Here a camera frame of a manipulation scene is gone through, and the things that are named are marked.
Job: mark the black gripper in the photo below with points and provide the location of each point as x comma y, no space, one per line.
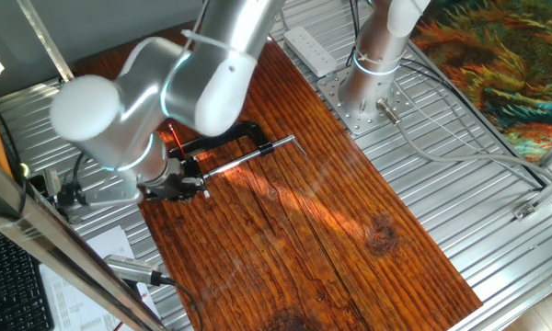
172,184

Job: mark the red pencil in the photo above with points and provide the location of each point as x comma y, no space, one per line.
175,140

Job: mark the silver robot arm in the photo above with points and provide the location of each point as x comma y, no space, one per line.
211,83

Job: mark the black metal C-clamp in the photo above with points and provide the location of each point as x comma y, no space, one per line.
253,131

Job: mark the printed white paper sheet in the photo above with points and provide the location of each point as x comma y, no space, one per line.
115,243

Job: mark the brown wooden board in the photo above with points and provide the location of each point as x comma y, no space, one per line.
303,253

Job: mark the small silver sensor box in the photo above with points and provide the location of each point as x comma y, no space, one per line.
52,181

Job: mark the white power strip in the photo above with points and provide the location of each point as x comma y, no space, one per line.
310,50

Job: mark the black keyboard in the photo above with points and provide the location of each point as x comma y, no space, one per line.
14,285

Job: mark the colourful painted mat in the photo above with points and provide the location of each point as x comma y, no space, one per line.
501,60

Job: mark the aluminium frame beam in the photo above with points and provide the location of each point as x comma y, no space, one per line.
50,239

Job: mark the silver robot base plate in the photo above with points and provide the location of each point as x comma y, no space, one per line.
349,122

